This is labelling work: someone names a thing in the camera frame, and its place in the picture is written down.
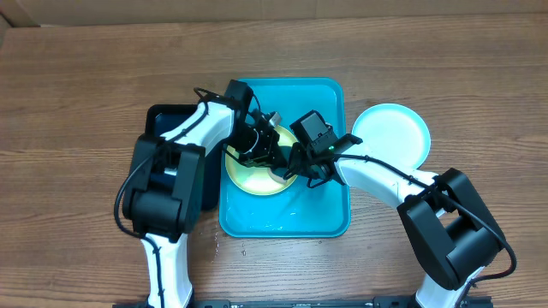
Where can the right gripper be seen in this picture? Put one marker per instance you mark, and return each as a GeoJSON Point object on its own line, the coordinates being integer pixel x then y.
{"type": "Point", "coordinates": [300, 168]}

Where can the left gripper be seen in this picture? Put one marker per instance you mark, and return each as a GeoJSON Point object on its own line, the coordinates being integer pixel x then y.
{"type": "Point", "coordinates": [268, 156]}

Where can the yellow-green plate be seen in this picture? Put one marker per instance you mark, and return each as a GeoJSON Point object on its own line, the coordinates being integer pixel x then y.
{"type": "Point", "coordinates": [256, 181]}

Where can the light blue plate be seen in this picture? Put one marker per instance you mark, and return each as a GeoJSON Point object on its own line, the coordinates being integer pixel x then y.
{"type": "Point", "coordinates": [395, 133]}

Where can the green and tan sponge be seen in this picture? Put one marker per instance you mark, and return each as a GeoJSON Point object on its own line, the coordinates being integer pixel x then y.
{"type": "Point", "coordinates": [277, 175]}

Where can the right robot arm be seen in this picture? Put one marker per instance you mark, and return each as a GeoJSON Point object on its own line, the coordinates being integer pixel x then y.
{"type": "Point", "coordinates": [453, 234]}

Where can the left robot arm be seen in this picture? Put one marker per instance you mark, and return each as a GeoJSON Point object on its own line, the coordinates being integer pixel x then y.
{"type": "Point", "coordinates": [160, 201]}

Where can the teal plastic serving tray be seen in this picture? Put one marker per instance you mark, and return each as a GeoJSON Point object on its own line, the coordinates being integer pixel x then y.
{"type": "Point", "coordinates": [298, 211]}

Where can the black plastic tray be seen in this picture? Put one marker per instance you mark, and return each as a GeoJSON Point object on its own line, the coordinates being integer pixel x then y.
{"type": "Point", "coordinates": [162, 118]}

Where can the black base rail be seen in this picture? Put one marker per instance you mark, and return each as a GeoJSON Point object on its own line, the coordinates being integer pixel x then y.
{"type": "Point", "coordinates": [406, 301]}

